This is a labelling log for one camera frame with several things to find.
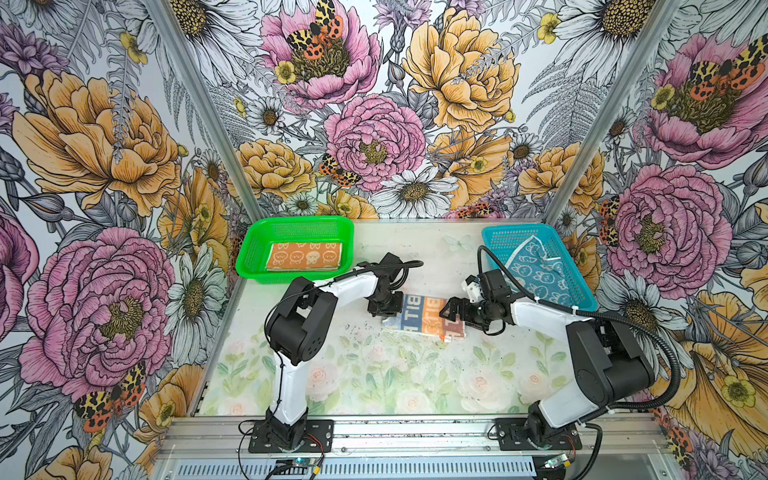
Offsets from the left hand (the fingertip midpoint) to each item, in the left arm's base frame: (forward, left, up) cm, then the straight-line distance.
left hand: (393, 320), depth 94 cm
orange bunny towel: (+25, +36, +1) cm, 44 cm away
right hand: (-3, -18, +2) cm, 18 cm away
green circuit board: (-36, +21, 0) cm, 41 cm away
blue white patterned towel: (+15, -50, +2) cm, 52 cm away
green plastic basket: (+34, +49, +5) cm, 59 cm away
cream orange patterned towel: (+2, -9, 0) cm, 9 cm away
